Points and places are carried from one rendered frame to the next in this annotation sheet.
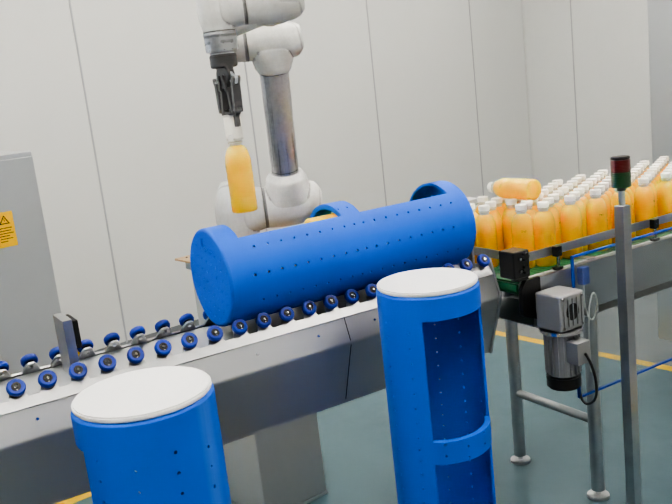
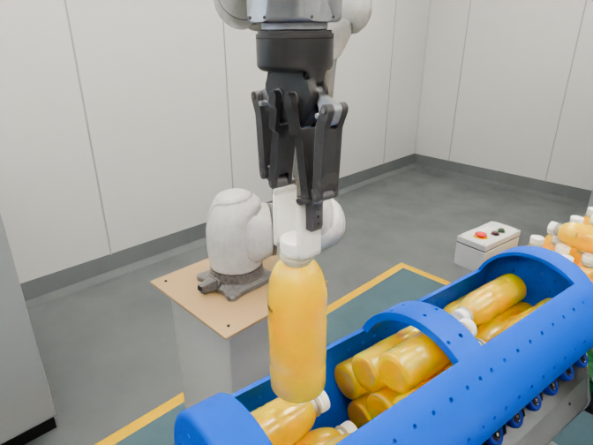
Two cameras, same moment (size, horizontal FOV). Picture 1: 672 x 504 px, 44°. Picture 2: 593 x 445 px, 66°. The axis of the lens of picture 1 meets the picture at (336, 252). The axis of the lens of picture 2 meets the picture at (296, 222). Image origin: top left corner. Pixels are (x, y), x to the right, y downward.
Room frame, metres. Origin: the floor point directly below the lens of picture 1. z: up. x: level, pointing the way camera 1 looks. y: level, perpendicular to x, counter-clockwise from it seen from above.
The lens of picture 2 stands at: (1.88, 0.29, 1.70)
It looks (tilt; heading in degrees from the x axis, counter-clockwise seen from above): 23 degrees down; 354
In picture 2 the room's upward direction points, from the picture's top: straight up
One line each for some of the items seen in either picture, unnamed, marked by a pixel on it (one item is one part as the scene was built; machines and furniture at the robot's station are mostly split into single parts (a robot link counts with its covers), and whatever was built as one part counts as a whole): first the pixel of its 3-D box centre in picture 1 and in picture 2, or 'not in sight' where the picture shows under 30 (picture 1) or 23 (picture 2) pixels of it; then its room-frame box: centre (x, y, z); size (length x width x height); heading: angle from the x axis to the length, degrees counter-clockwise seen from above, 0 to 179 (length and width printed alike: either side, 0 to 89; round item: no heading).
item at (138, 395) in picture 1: (142, 392); not in sight; (1.60, 0.42, 1.03); 0.28 x 0.28 x 0.01
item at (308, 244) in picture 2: (236, 127); (308, 228); (2.33, 0.23, 1.50); 0.03 x 0.01 x 0.07; 121
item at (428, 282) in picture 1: (426, 281); not in sight; (2.23, -0.24, 1.03); 0.28 x 0.28 x 0.01
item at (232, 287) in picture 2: not in sight; (231, 273); (3.07, 0.37, 1.04); 0.22 x 0.18 x 0.06; 129
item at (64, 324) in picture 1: (70, 344); not in sight; (2.09, 0.71, 1.00); 0.10 x 0.04 x 0.15; 31
